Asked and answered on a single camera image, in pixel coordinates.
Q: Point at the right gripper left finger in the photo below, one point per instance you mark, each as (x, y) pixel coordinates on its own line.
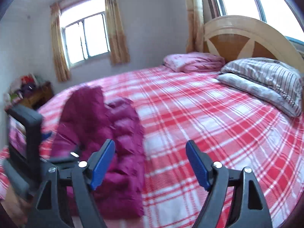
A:
(50, 207)

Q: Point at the left beige curtain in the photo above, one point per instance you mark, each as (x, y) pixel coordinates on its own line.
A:
(60, 64)

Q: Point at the pink folded quilt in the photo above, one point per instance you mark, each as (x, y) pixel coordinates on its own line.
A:
(194, 62)

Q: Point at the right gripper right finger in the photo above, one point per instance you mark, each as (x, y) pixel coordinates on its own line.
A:
(248, 206)

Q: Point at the side window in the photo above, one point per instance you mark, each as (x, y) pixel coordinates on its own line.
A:
(277, 13)

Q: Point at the right beige curtain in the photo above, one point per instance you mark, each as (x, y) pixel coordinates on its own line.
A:
(119, 53)

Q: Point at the clothes pile on desk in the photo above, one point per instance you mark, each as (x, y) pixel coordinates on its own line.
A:
(25, 85)

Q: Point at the wooden bed headboard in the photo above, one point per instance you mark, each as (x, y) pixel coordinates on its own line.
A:
(237, 37)

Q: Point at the brown wooden desk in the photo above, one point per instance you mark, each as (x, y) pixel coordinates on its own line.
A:
(39, 97)

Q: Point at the back window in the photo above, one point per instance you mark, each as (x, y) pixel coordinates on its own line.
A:
(84, 31)

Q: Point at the side beige curtain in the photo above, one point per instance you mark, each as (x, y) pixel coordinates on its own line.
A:
(196, 25)

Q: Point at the grey floral pillow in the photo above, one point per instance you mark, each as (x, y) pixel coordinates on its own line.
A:
(263, 93)

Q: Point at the magenta puffer jacket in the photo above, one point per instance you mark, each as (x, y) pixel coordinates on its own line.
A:
(87, 125)

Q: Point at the striped pillow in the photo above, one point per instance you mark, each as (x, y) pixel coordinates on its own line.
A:
(287, 81)

